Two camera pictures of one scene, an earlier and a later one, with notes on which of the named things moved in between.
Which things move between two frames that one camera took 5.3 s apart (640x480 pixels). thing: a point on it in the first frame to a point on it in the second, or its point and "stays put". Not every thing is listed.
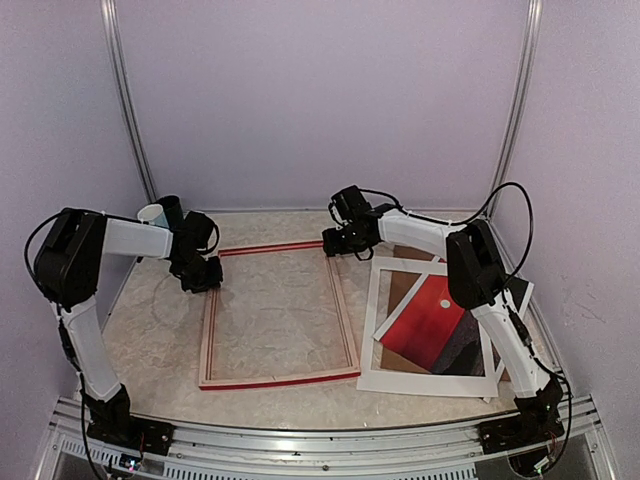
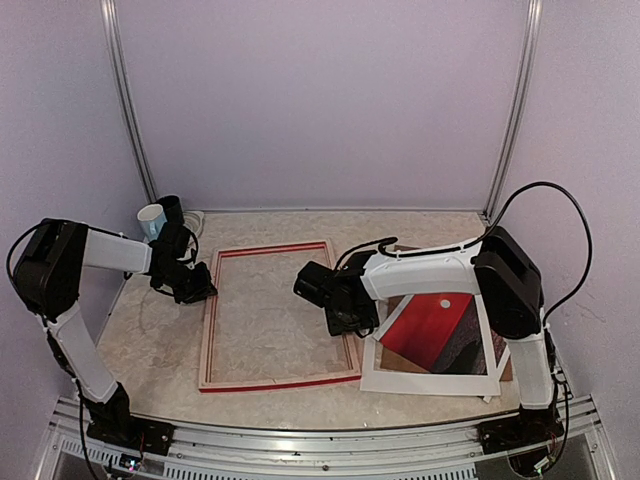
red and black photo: [439, 336] stays put
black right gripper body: [346, 243] to [358, 319]
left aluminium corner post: [126, 90] stays put
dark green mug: [173, 212] stays put
